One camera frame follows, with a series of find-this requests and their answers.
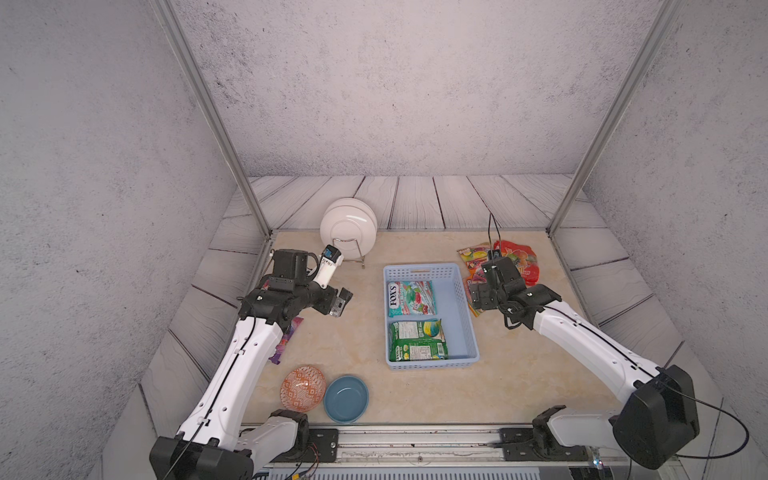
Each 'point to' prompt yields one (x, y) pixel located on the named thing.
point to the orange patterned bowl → (303, 388)
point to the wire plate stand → (362, 260)
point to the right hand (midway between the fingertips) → (495, 288)
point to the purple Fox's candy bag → (288, 334)
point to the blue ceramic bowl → (345, 399)
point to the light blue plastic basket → (456, 316)
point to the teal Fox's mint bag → (414, 297)
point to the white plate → (350, 225)
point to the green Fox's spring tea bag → (417, 341)
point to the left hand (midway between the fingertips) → (339, 285)
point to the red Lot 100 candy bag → (525, 258)
